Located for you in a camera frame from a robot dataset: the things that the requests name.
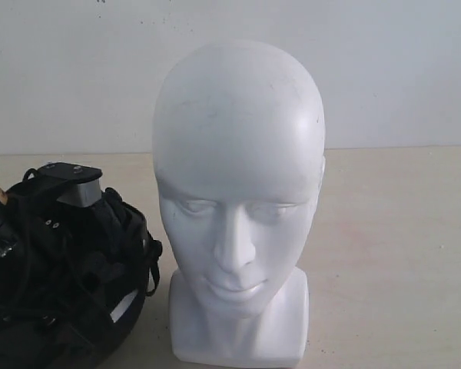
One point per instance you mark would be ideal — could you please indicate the black helmet with visor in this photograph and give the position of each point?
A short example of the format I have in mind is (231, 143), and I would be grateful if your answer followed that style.
(73, 281)

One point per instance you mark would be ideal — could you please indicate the white mannequin head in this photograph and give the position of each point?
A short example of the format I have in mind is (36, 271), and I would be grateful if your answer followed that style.
(238, 155)

